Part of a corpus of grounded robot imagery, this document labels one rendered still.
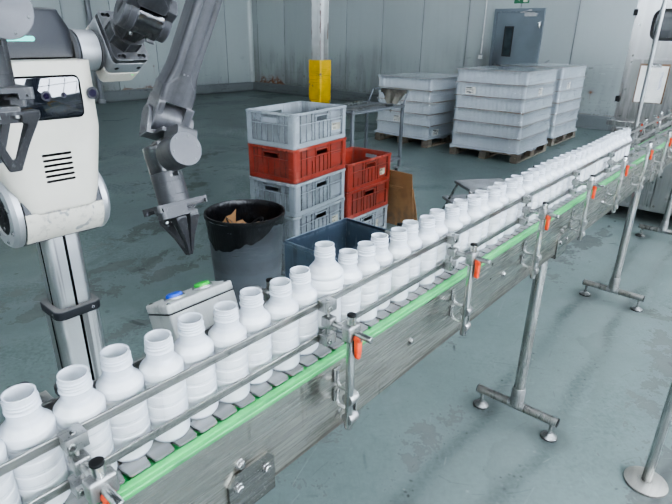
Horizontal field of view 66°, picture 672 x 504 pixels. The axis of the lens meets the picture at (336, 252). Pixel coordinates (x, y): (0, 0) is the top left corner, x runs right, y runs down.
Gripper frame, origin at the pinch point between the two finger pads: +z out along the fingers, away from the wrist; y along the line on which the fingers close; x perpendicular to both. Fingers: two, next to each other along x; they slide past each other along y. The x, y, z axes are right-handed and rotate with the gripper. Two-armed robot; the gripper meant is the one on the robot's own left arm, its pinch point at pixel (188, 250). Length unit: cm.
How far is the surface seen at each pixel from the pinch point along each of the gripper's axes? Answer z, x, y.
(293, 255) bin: 15, 37, 56
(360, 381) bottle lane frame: 35.2, -14.1, 21.5
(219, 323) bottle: 10.3, -18.5, -9.0
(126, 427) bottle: 18.5, -17.1, -26.0
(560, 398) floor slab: 120, 12, 172
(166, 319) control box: 10.0, -3.0, -9.4
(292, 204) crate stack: 8, 168, 178
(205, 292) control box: 7.8, -4.3, -1.6
